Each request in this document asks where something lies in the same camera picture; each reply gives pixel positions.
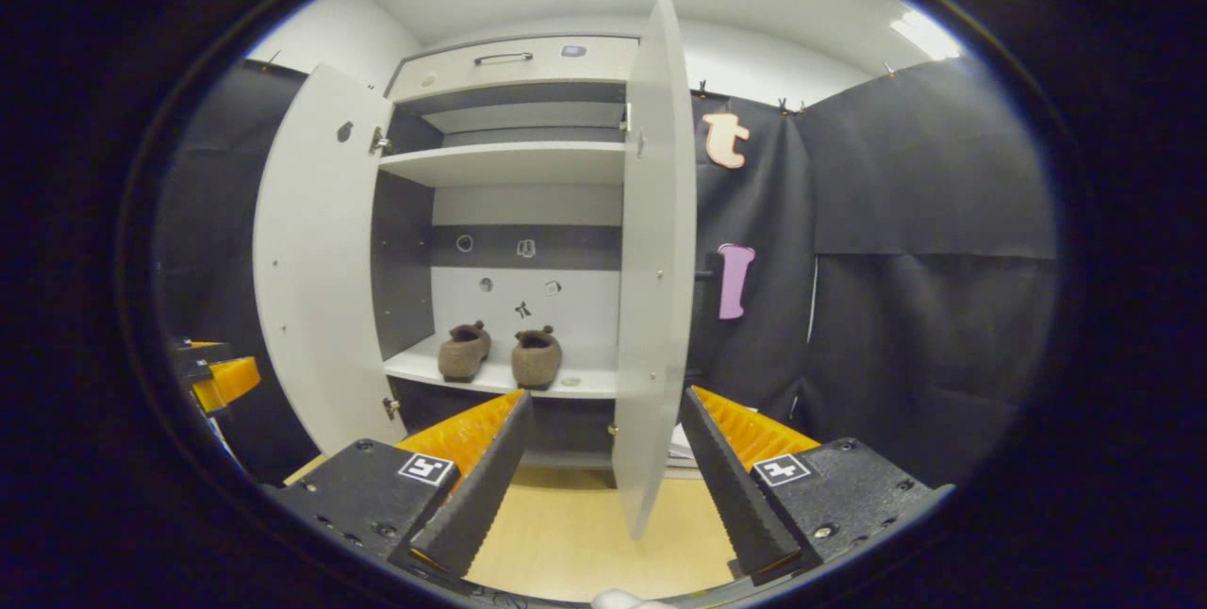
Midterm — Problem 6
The black backdrop cloth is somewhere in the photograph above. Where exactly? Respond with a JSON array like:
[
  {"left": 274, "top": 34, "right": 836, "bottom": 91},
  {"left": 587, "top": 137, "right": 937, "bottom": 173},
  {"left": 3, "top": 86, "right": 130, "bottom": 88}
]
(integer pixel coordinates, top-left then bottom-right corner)
[{"left": 156, "top": 58, "right": 1057, "bottom": 487}]

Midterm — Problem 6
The grey shoe cabinet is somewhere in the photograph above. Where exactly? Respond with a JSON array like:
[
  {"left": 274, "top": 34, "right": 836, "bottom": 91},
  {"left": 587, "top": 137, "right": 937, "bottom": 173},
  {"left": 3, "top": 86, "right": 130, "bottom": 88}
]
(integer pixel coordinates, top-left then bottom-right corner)
[{"left": 253, "top": 0, "right": 699, "bottom": 542}]

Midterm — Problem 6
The ceiling light panel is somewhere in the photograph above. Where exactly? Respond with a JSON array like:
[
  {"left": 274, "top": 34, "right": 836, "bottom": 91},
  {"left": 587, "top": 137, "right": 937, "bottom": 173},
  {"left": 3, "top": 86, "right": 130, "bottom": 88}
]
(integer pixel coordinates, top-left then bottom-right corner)
[{"left": 891, "top": 10, "right": 963, "bottom": 61}]

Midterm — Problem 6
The brown fuzzy shoe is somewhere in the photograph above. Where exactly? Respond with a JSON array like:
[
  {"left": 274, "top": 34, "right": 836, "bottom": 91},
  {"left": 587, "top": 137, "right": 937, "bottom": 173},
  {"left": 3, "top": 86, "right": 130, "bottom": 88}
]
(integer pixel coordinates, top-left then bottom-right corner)
[
  {"left": 511, "top": 325, "right": 563, "bottom": 390},
  {"left": 438, "top": 321, "right": 492, "bottom": 382}
]

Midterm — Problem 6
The grey cabinet drawer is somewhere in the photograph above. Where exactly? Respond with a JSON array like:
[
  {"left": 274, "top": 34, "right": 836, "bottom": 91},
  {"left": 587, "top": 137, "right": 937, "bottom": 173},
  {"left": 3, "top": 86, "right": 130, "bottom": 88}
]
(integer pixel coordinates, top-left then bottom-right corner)
[{"left": 387, "top": 34, "right": 644, "bottom": 103}]

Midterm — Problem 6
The grey shoe cabinet door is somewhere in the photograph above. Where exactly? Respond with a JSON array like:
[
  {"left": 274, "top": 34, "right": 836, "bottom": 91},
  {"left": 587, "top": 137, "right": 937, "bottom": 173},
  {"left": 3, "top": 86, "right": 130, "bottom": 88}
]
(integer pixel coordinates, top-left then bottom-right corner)
[
  {"left": 611, "top": 0, "right": 699, "bottom": 542},
  {"left": 253, "top": 62, "right": 408, "bottom": 457}
]

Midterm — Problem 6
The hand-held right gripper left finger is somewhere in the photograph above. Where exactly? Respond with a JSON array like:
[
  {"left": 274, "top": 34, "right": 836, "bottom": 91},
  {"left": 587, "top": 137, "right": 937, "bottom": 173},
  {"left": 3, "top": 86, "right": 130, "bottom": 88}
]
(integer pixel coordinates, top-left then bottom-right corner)
[{"left": 273, "top": 389, "right": 536, "bottom": 584}]

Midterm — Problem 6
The white cabinet shelf board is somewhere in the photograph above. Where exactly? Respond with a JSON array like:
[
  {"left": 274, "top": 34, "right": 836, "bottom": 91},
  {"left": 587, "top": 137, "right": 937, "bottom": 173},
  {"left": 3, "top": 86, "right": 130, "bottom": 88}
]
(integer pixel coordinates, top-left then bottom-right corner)
[
  {"left": 377, "top": 140, "right": 628, "bottom": 188},
  {"left": 383, "top": 334, "right": 620, "bottom": 400}
]

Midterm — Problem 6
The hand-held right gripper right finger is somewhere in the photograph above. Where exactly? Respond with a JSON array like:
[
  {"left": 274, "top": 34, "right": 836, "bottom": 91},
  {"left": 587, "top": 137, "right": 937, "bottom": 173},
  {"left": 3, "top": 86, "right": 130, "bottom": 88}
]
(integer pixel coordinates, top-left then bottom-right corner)
[{"left": 681, "top": 386, "right": 953, "bottom": 586}]

